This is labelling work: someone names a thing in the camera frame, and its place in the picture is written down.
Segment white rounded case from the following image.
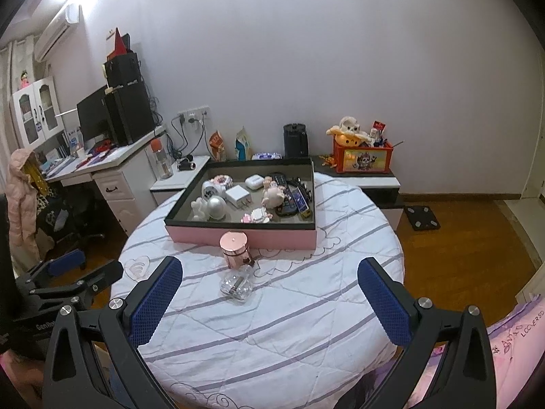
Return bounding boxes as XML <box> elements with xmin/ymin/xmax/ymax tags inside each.
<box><xmin>201</xmin><ymin>180</ymin><xmax>225</xmax><ymax>201</ymax></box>

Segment black floor scale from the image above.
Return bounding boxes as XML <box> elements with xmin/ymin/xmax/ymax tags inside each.
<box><xmin>404</xmin><ymin>205</ymin><xmax>441</xmax><ymax>232</ymax></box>

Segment orange capped bottle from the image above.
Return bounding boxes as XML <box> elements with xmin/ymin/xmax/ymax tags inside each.
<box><xmin>150</xmin><ymin>138</ymin><xmax>173</xmax><ymax>180</ymax></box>

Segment small pink doll figurine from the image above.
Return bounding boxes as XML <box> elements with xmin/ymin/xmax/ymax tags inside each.
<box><xmin>263</xmin><ymin>176</ymin><xmax>278</xmax><ymax>190</ymax></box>

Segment yellow white plush toys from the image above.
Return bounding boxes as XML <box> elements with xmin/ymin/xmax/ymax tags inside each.
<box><xmin>326</xmin><ymin>116</ymin><xmax>374</xmax><ymax>147</ymax></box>

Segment white power adapter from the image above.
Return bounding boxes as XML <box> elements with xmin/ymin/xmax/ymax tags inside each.
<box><xmin>225</xmin><ymin>186</ymin><xmax>252</xmax><ymax>209</ymax></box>

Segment pink black storage box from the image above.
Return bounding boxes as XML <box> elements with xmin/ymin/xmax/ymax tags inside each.
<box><xmin>165</xmin><ymin>157</ymin><xmax>317</xmax><ymax>250</ymax></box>

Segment black hair claw clip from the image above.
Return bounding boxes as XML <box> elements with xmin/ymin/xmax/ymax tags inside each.
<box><xmin>288</xmin><ymin>177</ymin><xmax>312</xmax><ymax>203</ymax></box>

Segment white wall power strip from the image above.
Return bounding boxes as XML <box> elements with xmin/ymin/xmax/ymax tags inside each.
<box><xmin>177</xmin><ymin>105</ymin><xmax>211</xmax><ymax>124</ymax></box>

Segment black tv remote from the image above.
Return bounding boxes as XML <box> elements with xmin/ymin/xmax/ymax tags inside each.
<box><xmin>270</xmin><ymin>172</ymin><xmax>298</xmax><ymax>217</ymax></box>

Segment rose gold lidded jar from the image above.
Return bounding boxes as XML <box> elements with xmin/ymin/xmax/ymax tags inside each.
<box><xmin>219</xmin><ymin>232</ymin><xmax>254</xmax><ymax>270</ymax></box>

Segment white air conditioner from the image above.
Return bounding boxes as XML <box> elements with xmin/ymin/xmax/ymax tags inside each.
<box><xmin>34</xmin><ymin>3</ymin><xmax>81</xmax><ymax>63</ymax></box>

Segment white glass cabinet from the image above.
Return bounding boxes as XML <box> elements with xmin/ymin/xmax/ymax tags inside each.
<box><xmin>11</xmin><ymin>77</ymin><xmax>65</xmax><ymax>150</ymax></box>

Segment orange toy box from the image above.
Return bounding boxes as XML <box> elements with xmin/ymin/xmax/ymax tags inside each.
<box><xmin>332</xmin><ymin>141</ymin><xmax>393</xmax><ymax>173</ymax></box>

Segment black computer monitor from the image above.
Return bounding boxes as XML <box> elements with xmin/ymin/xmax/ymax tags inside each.
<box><xmin>77</xmin><ymin>86</ymin><xmax>109</xmax><ymax>141</ymax></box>

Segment black computer tower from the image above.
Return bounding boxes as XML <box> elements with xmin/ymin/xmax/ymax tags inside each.
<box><xmin>104</xmin><ymin>81</ymin><xmax>155</xmax><ymax>146</ymax></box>

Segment pink block toy round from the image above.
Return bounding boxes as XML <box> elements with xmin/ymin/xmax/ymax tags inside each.
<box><xmin>212</xmin><ymin>175</ymin><xmax>233</xmax><ymax>189</ymax></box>

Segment white desk with drawers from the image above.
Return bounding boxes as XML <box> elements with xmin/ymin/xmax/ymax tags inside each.
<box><xmin>47</xmin><ymin>126</ymin><xmax>165</xmax><ymax>234</ymax></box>

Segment blue white snack bag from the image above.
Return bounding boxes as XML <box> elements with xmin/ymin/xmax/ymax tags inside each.
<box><xmin>235</xmin><ymin>128</ymin><xmax>252</xmax><ymax>161</ymax></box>

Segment black cylinder appliance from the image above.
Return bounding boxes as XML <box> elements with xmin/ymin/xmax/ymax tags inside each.
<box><xmin>283</xmin><ymin>123</ymin><xmax>309</xmax><ymax>158</ymax></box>

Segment white earbuds case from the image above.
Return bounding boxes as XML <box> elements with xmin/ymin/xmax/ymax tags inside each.
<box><xmin>245</xmin><ymin>173</ymin><xmax>264</xmax><ymax>191</ymax></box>

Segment silver white rabbit lamp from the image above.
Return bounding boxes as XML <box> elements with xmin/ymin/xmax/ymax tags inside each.
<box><xmin>191</xmin><ymin>195</ymin><xmax>227</xmax><ymax>222</ymax></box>

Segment pink pig figurine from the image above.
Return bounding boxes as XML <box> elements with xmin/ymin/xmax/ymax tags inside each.
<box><xmin>261</xmin><ymin>186</ymin><xmax>285</xmax><ymax>210</ymax></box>

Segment pink floral bedsheet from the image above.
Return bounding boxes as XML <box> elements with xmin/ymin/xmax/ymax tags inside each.
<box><xmin>408</xmin><ymin>292</ymin><xmax>545</xmax><ymax>409</ymax></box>

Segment pink hanging jacket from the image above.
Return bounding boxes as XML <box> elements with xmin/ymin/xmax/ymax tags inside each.
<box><xmin>5</xmin><ymin>149</ymin><xmax>41</xmax><ymax>262</ymax></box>

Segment pink white block toy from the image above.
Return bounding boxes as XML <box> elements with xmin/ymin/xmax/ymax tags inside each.
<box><xmin>240</xmin><ymin>207</ymin><xmax>273</xmax><ymax>224</ymax></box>

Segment orange snack bag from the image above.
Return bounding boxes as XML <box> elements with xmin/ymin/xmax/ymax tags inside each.
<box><xmin>209</xmin><ymin>131</ymin><xmax>227</xmax><ymax>162</ymax></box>

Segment white striped quilt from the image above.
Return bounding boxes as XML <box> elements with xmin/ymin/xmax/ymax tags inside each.
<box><xmin>111</xmin><ymin>173</ymin><xmax>405</xmax><ymax>408</ymax></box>

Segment white low side table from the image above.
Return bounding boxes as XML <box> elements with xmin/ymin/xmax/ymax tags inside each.
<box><xmin>150</xmin><ymin>156</ymin><xmax>210</xmax><ymax>206</ymax></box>

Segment blue gold lighter box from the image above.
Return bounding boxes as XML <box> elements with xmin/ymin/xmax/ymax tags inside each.
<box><xmin>292</xmin><ymin>188</ymin><xmax>313</xmax><ymax>220</ymax></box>

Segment black box on tower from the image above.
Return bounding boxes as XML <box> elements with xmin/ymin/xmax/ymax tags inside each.
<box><xmin>104</xmin><ymin>53</ymin><xmax>141</xmax><ymax>88</ymax></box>

